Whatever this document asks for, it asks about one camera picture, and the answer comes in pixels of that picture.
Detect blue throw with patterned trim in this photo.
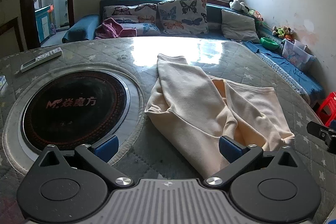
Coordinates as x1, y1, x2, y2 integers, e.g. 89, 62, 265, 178
243, 40, 326, 106

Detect purple cloth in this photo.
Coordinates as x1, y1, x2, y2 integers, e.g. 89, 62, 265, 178
95, 17, 137, 40

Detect red plastic stool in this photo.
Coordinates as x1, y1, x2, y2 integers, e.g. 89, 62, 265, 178
315, 91, 336, 126

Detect white butterfly print bolster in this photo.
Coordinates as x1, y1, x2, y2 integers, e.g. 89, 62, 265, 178
121, 22, 161, 36

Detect pink green plush toy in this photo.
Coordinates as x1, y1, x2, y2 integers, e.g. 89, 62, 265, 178
248, 9, 264, 23

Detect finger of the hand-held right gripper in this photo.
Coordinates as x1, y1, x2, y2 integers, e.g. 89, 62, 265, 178
307, 120, 336, 154

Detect panda plush toy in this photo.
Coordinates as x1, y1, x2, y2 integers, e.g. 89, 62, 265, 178
229, 0, 250, 14

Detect light blue cabinet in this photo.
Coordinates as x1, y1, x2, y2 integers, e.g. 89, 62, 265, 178
35, 5, 54, 40

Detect blue sofa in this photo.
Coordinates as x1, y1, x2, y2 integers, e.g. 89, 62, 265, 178
62, 0, 326, 106

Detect cream pants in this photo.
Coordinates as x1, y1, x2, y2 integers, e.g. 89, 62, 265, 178
144, 53, 296, 178

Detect white remote control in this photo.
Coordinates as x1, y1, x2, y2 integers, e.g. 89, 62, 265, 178
20, 47, 63, 73

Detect clear plastic storage box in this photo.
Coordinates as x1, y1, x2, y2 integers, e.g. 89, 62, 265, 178
281, 39, 315, 72

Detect dark wooden door frame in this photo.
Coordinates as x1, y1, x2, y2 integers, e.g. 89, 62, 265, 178
20, 0, 75, 50

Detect square butterfly print cushion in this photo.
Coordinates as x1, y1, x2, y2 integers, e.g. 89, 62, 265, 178
157, 0, 209, 35

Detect long butterfly print cushion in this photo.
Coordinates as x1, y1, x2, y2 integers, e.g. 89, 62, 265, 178
102, 4, 158, 24

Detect brown plush in green shirt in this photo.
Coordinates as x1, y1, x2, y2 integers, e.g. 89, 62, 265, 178
272, 26, 294, 39

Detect green bowl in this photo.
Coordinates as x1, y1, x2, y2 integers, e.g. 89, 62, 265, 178
260, 37, 280, 51

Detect round black induction cooker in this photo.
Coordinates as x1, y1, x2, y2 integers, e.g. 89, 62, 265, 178
18, 70, 131, 161

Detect grey cushion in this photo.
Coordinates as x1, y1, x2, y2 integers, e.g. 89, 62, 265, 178
221, 9, 260, 43

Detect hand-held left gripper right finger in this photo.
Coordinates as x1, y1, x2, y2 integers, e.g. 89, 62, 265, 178
203, 135, 301, 186

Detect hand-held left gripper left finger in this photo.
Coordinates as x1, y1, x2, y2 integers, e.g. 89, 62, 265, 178
31, 135, 134, 186

